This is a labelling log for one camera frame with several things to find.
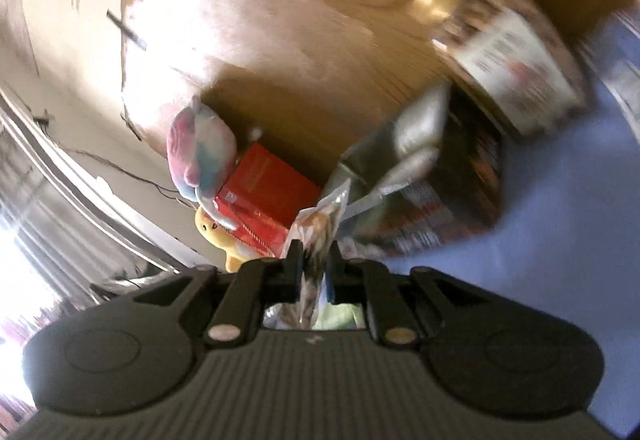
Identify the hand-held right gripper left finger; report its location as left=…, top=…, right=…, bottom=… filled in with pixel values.
left=132, top=240, right=306, bottom=352

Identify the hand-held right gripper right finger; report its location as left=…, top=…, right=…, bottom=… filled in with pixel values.
left=325, top=242, right=483, bottom=352

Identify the clear snack packet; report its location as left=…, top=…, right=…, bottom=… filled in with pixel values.
left=265, top=180, right=351, bottom=331

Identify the black printed cardboard box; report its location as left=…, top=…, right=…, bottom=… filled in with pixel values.
left=320, top=84, right=506, bottom=261

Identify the red cardboard box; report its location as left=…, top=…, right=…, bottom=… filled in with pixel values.
left=212, top=142, right=321, bottom=261

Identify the yellow plush toy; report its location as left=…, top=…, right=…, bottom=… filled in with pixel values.
left=195, top=206, right=251, bottom=275

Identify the pink blue white plush toy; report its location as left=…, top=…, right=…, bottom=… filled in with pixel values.
left=167, top=96, right=238, bottom=201

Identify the silver snack packet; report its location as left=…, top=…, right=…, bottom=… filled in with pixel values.
left=340, top=84, right=451, bottom=205

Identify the blue printed bed sheet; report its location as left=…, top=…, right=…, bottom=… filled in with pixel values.
left=380, top=10, right=640, bottom=440

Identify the grey window curtain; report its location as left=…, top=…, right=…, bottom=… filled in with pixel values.
left=0, top=84, right=206, bottom=305

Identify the large cardboard box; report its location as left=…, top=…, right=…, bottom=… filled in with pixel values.
left=119, top=0, right=501, bottom=225

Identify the nut jar with gold lid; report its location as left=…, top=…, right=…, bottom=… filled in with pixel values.
left=432, top=0, right=588, bottom=138

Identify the black tape strip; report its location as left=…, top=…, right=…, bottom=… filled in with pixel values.
left=106, top=10, right=147, bottom=51

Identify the thin black wall cable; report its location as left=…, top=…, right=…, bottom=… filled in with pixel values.
left=30, top=112, right=198, bottom=211

